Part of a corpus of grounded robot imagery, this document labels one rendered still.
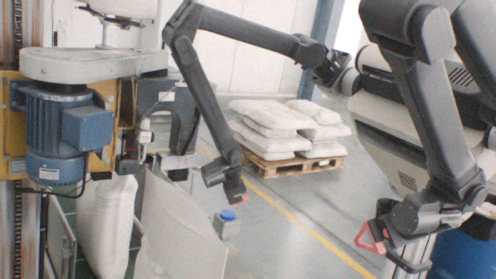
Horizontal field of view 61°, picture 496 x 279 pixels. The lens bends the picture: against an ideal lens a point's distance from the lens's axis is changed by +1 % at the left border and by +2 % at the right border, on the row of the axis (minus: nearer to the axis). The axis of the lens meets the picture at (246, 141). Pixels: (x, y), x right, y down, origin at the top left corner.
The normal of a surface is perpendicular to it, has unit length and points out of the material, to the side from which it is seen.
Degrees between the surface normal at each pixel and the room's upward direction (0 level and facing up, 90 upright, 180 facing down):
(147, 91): 90
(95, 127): 90
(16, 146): 90
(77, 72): 90
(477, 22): 99
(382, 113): 40
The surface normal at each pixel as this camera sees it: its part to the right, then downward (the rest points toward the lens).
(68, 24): 0.56, 0.36
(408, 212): -0.86, -0.04
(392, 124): -0.40, -0.70
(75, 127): -0.51, 0.18
